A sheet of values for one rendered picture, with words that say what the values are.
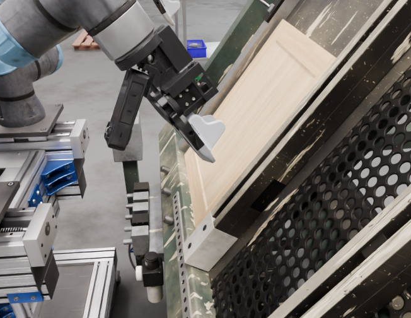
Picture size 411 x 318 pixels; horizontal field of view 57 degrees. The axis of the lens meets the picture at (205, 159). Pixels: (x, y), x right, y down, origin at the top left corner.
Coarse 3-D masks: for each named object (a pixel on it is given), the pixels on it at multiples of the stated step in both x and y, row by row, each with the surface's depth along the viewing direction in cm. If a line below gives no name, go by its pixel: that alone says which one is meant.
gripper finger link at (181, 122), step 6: (168, 108) 53; (168, 114) 52; (174, 114) 52; (174, 120) 52; (180, 120) 52; (186, 120) 52; (180, 126) 52; (186, 126) 52; (186, 132) 53; (192, 132) 53; (192, 138) 54; (198, 138) 55; (192, 144) 55; (198, 144) 55; (204, 144) 56
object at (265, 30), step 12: (288, 0) 117; (276, 12) 118; (288, 12) 118; (264, 24) 122; (276, 24) 120; (264, 36) 122; (252, 48) 123; (240, 60) 126; (252, 60) 125; (228, 72) 131; (240, 72) 127; (228, 84) 129; (216, 96) 130; (204, 108) 135; (216, 108) 133; (180, 144) 140
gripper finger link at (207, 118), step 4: (192, 112) 59; (184, 116) 58; (188, 116) 59; (204, 116) 60; (208, 116) 60; (212, 116) 60; (204, 120) 60; (208, 120) 60; (212, 120) 60; (176, 128) 57; (196, 132) 60; (188, 144) 60; (192, 148) 59; (196, 152) 60
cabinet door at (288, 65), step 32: (288, 32) 110; (256, 64) 119; (288, 64) 102; (320, 64) 88; (256, 96) 110; (288, 96) 95; (256, 128) 101; (192, 160) 129; (224, 160) 109; (192, 192) 118; (224, 192) 100
